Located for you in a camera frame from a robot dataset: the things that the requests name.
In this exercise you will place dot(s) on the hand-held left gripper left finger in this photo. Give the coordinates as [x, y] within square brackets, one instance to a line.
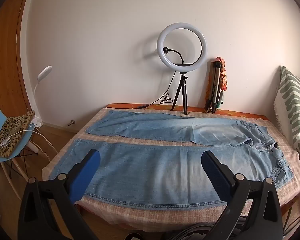
[86, 171]

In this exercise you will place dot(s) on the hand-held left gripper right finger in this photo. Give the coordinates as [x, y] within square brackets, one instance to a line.
[215, 173]

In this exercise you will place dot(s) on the light blue denim pants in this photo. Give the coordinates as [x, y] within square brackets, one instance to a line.
[170, 155]

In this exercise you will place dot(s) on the green striped white pillow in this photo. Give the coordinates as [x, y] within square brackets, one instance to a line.
[293, 112]

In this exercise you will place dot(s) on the metal door stopper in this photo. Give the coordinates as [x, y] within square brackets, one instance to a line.
[71, 122]

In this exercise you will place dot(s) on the checked pink bed cover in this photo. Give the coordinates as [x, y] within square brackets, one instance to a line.
[165, 215]

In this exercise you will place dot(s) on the light blue chair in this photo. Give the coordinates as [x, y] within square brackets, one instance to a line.
[10, 140]

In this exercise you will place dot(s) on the leopard print cushion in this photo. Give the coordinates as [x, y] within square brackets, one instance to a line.
[11, 132]

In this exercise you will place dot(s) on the white clip desk lamp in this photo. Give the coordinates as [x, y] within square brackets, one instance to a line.
[38, 97]

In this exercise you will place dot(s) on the black tripod stand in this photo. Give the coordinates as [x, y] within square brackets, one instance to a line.
[181, 92]

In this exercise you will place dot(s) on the folded tripod with orange cloth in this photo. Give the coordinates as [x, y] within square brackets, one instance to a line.
[216, 85]

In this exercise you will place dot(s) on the wooden door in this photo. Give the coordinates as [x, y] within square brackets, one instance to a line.
[7, 55]

